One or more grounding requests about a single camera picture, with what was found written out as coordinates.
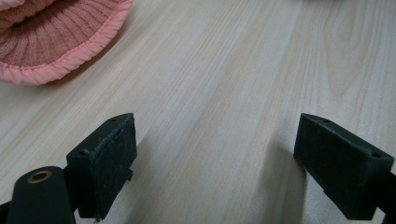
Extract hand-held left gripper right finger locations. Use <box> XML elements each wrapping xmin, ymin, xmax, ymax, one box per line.
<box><xmin>293</xmin><ymin>112</ymin><xmax>396</xmax><ymax>221</ymax></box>

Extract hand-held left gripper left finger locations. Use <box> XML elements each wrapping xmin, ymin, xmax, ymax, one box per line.
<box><xmin>64</xmin><ymin>112</ymin><xmax>138</xmax><ymax>220</ymax></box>

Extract pink glove with grey palm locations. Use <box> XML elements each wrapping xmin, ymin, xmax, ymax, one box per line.
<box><xmin>0</xmin><ymin>0</ymin><xmax>134</xmax><ymax>86</ymax></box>

